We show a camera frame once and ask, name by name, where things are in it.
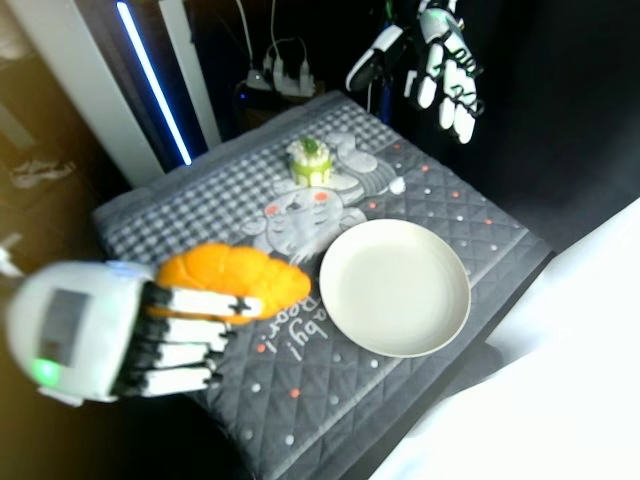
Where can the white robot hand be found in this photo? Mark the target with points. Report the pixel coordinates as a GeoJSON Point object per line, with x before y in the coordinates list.
{"type": "Point", "coordinates": [75, 325]}
{"type": "Point", "coordinates": [440, 30]}

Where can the orange braided bread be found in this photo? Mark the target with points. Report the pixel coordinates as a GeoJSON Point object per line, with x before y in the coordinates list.
{"type": "Point", "coordinates": [240, 272]}

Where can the green white cupcake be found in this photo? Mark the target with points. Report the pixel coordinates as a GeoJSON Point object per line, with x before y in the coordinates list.
{"type": "Point", "coordinates": [311, 162]}

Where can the cream round plate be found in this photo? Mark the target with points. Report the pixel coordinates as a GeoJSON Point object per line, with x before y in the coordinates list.
{"type": "Point", "coordinates": [395, 290]}

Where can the white plug adapter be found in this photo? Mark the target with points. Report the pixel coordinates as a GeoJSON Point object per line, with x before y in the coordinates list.
{"type": "Point", "coordinates": [292, 75]}

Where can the white shoe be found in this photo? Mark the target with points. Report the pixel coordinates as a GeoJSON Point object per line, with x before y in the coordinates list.
{"type": "Point", "coordinates": [40, 172]}

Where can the white power strip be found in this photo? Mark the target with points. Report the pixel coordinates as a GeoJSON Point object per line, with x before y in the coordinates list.
{"type": "Point", "coordinates": [260, 80]}

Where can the grey quilt with bear print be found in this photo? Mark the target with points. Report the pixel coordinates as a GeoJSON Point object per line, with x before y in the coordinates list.
{"type": "Point", "coordinates": [310, 400]}

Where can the blue white light strip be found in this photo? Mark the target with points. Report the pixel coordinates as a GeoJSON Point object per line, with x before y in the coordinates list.
{"type": "Point", "coordinates": [152, 80]}

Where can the white smooth panel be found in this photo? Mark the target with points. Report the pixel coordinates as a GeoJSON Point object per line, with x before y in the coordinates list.
{"type": "Point", "coordinates": [525, 400]}

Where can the narrow white post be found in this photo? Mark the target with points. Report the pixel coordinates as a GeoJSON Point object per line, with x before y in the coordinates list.
{"type": "Point", "coordinates": [194, 75]}

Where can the wide white post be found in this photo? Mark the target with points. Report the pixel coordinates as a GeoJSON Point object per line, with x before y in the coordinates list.
{"type": "Point", "coordinates": [87, 75]}

